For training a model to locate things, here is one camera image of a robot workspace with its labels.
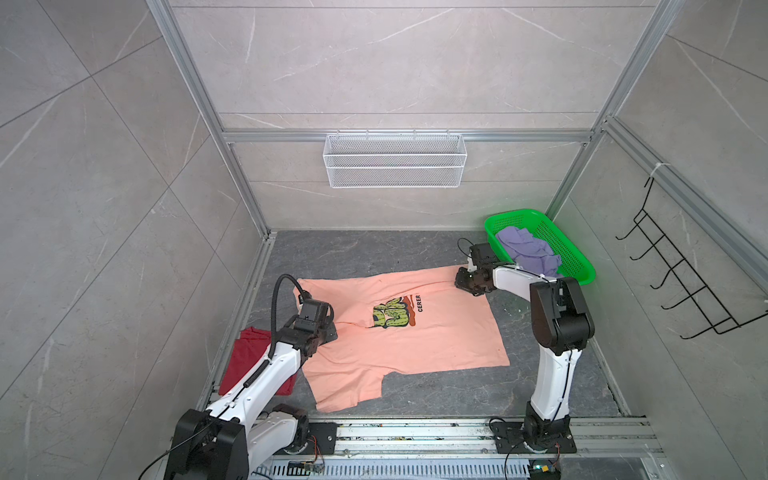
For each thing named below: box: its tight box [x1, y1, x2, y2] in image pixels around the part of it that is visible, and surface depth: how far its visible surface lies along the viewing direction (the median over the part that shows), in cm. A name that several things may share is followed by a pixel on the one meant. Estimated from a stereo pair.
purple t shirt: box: [496, 226, 562, 277], surface depth 114 cm
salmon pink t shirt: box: [293, 267, 511, 413], surface depth 93 cm
